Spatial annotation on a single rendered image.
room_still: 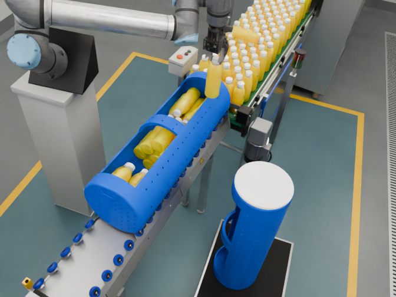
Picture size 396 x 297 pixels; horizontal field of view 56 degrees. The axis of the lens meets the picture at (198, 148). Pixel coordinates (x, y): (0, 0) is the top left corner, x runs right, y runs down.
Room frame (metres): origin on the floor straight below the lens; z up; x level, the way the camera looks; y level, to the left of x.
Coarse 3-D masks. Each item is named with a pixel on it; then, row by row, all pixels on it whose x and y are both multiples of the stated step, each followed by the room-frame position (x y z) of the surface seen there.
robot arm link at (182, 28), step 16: (16, 0) 1.08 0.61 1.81; (32, 0) 1.09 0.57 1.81; (48, 0) 1.12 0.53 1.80; (64, 0) 1.16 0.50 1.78; (32, 16) 1.07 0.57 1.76; (48, 16) 1.09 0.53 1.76; (64, 16) 1.11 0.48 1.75; (80, 16) 1.13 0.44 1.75; (96, 16) 1.15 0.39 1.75; (112, 16) 1.17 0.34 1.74; (128, 16) 1.19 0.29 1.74; (144, 16) 1.21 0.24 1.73; (160, 16) 1.24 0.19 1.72; (176, 16) 1.27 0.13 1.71; (192, 16) 1.28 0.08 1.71; (128, 32) 1.18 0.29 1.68; (144, 32) 1.19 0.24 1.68; (160, 32) 1.21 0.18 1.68; (176, 32) 1.22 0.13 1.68; (192, 32) 1.24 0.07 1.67
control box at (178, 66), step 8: (184, 48) 2.04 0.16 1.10; (192, 48) 2.05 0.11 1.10; (176, 56) 1.94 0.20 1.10; (184, 56) 1.95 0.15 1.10; (192, 56) 1.98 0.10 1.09; (176, 64) 1.89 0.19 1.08; (184, 64) 1.89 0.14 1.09; (192, 64) 1.99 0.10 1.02; (176, 72) 1.88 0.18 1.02; (184, 72) 1.89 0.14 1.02
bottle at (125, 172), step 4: (120, 168) 1.00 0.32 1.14; (124, 168) 1.00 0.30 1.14; (128, 168) 1.01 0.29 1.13; (116, 172) 0.97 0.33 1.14; (120, 172) 0.97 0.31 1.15; (124, 172) 0.97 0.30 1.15; (128, 172) 0.98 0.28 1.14; (132, 172) 1.01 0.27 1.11; (120, 176) 0.95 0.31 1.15; (124, 176) 0.96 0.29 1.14; (128, 176) 0.97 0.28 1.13; (128, 180) 0.96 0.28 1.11
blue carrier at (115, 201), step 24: (168, 120) 1.23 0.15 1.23; (192, 120) 1.27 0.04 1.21; (216, 120) 1.40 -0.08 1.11; (192, 144) 1.18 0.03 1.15; (144, 168) 1.15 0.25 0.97; (168, 168) 1.00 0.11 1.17; (96, 192) 0.84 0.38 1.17; (120, 192) 0.81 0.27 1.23; (144, 192) 0.85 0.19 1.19; (120, 216) 0.80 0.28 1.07; (144, 216) 0.79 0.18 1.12
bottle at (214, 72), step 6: (210, 66) 1.42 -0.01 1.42; (216, 66) 1.41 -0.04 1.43; (210, 72) 1.40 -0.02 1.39; (216, 72) 1.40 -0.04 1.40; (222, 72) 1.42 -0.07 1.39; (210, 78) 1.40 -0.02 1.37; (216, 78) 1.40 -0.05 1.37; (210, 84) 1.40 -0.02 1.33; (216, 84) 1.40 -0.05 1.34; (204, 90) 1.43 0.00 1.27; (210, 90) 1.40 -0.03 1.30; (216, 90) 1.40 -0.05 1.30; (210, 96) 1.40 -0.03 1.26; (216, 96) 1.40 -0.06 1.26
